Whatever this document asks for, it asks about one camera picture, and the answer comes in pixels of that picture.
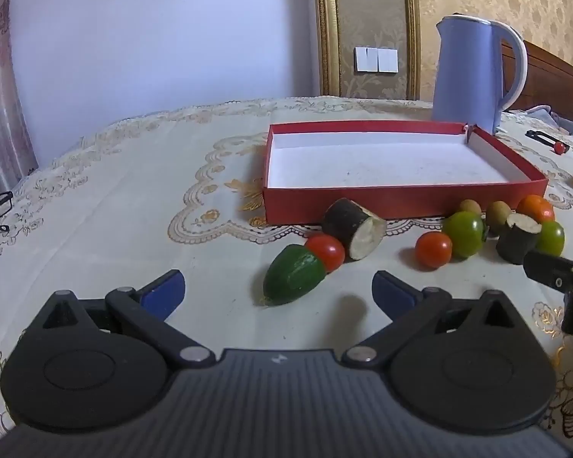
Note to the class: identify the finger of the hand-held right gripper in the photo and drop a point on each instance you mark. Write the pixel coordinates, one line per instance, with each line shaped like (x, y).
(549, 269)

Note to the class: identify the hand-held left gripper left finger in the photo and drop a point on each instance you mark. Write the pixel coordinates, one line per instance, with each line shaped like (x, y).
(164, 293)

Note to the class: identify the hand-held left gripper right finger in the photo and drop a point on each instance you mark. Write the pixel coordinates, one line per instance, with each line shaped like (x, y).
(391, 293)

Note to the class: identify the small dark sugarcane piece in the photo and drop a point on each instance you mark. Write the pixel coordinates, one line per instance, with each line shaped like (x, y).
(514, 243)

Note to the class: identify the red cherry tomato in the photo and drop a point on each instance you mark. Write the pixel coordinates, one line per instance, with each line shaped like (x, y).
(327, 252)
(433, 249)

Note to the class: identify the orange tomato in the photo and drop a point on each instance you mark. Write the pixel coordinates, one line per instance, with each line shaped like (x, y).
(535, 207)

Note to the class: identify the kiwi fruit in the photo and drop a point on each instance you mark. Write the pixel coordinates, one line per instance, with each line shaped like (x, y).
(499, 212)

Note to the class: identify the large dark sugarcane piece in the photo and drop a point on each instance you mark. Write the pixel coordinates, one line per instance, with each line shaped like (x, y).
(346, 224)

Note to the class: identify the green cucumber piece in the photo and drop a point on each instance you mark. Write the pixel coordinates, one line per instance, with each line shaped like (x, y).
(291, 274)

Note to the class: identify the red cardboard box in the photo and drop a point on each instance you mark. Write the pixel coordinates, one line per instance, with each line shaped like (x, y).
(391, 164)

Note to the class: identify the small green tomato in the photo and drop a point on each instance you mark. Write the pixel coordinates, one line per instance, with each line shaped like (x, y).
(551, 238)

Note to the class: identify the large green tomato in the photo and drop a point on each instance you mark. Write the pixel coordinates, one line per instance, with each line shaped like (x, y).
(463, 233)

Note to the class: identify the brown longan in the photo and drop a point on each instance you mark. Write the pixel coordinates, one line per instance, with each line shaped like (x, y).
(470, 206)

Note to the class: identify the black tool with red ball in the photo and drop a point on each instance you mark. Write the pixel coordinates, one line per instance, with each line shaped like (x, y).
(544, 139)

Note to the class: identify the pile of clothes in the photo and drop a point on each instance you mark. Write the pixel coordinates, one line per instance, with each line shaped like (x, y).
(561, 121)

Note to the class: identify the wooden headboard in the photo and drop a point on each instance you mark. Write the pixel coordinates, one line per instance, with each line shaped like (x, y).
(554, 81)

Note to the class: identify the blue electric kettle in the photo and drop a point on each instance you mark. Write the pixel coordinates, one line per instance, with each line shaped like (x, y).
(465, 76)

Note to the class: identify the white wall switch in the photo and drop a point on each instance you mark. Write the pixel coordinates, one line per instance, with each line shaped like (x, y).
(376, 59)

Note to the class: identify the gold wall frame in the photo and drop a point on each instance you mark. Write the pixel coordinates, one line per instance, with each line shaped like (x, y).
(328, 28)

